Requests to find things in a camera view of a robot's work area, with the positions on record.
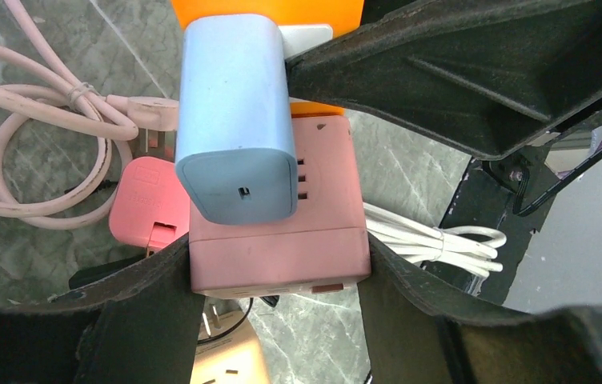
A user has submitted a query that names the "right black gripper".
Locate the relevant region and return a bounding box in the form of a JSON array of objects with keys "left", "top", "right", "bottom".
[{"left": 287, "top": 0, "right": 602, "bottom": 217}]

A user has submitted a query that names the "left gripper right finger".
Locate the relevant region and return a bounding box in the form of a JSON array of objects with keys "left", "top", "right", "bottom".
[{"left": 358, "top": 237, "right": 602, "bottom": 383}]

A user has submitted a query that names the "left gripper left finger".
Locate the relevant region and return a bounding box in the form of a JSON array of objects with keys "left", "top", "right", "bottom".
[{"left": 0, "top": 237, "right": 204, "bottom": 383}]

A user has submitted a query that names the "black power adapter plug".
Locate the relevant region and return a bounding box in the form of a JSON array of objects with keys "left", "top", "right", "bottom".
[{"left": 68, "top": 254, "right": 145, "bottom": 290}]

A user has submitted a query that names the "beige cube socket adapter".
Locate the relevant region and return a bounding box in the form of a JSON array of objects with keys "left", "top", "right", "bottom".
[{"left": 191, "top": 298, "right": 271, "bottom": 384}]

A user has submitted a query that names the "pink square socket adapter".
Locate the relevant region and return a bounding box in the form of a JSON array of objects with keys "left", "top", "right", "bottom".
[{"left": 189, "top": 115, "right": 371, "bottom": 298}]

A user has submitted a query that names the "dark pink plug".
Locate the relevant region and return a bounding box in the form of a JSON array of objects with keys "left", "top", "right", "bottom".
[{"left": 108, "top": 156, "right": 191, "bottom": 256}]

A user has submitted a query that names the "orange power strip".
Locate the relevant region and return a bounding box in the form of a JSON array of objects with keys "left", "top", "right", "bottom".
[{"left": 172, "top": 1, "right": 363, "bottom": 132}]

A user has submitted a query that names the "blue small adapter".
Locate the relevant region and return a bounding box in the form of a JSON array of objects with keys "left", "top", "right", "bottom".
[{"left": 175, "top": 14, "right": 298, "bottom": 225}]

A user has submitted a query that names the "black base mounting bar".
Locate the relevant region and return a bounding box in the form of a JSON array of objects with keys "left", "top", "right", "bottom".
[{"left": 423, "top": 160, "right": 553, "bottom": 305}]

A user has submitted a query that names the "white coiled cable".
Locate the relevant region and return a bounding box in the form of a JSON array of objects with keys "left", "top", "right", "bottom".
[{"left": 362, "top": 202, "right": 508, "bottom": 279}]

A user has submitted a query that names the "pink coiled cable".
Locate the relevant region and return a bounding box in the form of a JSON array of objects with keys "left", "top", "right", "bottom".
[{"left": 0, "top": 0, "right": 181, "bottom": 231}]

